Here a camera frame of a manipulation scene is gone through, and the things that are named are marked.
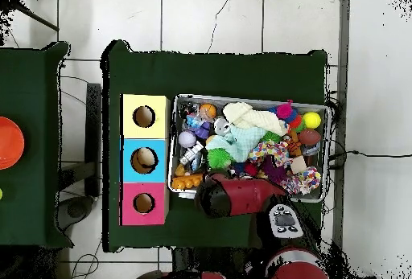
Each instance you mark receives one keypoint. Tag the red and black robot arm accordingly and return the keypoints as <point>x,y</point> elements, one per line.
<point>244,196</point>

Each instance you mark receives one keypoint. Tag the green side table cloth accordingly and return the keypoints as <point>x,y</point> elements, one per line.
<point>38,86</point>

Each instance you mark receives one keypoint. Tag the brown toy football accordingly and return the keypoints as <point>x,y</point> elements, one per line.
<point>309,137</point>

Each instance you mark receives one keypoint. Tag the white ball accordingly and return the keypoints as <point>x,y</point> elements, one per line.
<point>187,139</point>

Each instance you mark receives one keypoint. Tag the green spiky ball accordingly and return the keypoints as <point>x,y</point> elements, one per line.
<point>219,159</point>

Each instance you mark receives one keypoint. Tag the small orange basketball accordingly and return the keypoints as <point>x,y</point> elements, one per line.
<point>208,110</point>

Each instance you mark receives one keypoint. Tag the silver can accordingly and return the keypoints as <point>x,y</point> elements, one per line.
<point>221,125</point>

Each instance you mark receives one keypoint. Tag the orange disc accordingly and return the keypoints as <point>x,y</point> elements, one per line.
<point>9,142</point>

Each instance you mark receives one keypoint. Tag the orange rubber toy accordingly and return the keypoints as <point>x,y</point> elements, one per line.
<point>184,182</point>

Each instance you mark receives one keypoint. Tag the polka dot cloth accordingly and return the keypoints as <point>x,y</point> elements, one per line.
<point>273,152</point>

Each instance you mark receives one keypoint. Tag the pink spiky ball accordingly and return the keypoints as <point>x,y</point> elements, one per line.
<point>284,110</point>

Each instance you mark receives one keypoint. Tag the mint green cloth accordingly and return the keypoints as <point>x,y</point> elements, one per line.
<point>239,141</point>

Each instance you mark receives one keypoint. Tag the wooden box with three holes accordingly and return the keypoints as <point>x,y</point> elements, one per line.
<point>129,136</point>

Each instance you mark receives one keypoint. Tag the cream yellow cloth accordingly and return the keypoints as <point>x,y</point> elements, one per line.
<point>257,119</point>

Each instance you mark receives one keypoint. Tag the clear mesh bin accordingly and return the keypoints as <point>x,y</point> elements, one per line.
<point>175,163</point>

